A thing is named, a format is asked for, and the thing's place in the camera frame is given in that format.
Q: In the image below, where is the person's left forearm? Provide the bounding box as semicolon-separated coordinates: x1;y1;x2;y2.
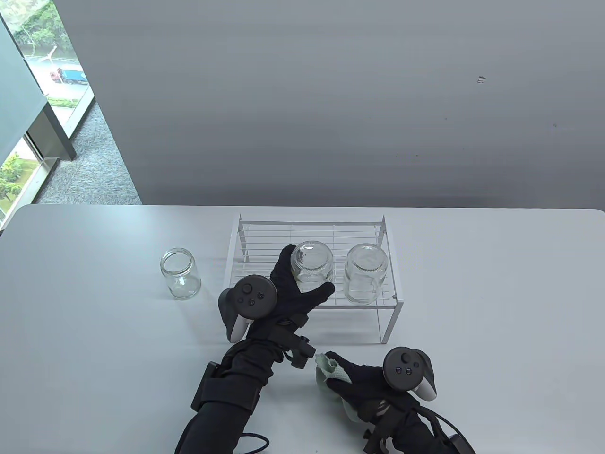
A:
175;338;284;454

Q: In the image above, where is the black and white controller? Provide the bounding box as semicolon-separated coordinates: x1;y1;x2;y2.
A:
217;274;278;344
382;347;438;403

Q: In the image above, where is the person's left hand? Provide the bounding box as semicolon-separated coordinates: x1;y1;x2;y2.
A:
247;245;336;342

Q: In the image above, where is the white wire rack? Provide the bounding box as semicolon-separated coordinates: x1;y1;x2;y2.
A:
221;214;405;344

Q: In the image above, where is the person's right forearm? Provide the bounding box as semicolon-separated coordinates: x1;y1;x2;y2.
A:
392;411;454;454

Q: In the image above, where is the glass window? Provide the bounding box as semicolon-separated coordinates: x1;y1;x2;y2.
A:
0;0;96;227

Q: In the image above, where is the black forearm sensor pack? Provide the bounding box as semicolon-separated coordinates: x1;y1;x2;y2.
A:
190;361;262;418
442;433;476;454

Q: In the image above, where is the person's right hand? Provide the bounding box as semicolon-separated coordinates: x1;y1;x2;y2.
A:
324;351;421;425

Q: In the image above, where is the black cable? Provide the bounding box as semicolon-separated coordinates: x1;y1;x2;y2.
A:
236;433;270;454
420;409;474;454

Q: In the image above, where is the clear glass jar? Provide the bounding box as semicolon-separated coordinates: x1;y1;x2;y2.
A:
160;247;202;300
290;240;335;293
344;244;389;305

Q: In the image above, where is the green fish scale cleaning cloth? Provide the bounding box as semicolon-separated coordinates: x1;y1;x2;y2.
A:
315;352;361;421

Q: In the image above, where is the grey window column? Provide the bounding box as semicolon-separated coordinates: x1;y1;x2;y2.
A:
0;17;77;162

